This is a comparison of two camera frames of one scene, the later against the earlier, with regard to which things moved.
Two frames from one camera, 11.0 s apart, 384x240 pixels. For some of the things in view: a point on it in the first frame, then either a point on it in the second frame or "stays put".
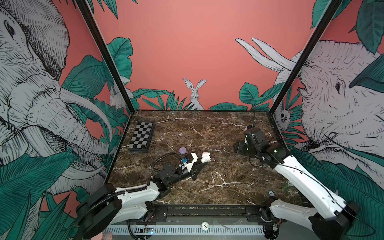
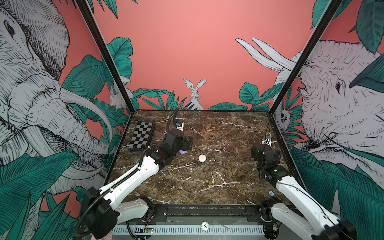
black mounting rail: (164, 213) stays put
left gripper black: (197, 169) → (185, 146)
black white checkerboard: (142, 136) stays put
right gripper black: (240, 146) → (255, 153)
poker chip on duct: (205, 225) stays put
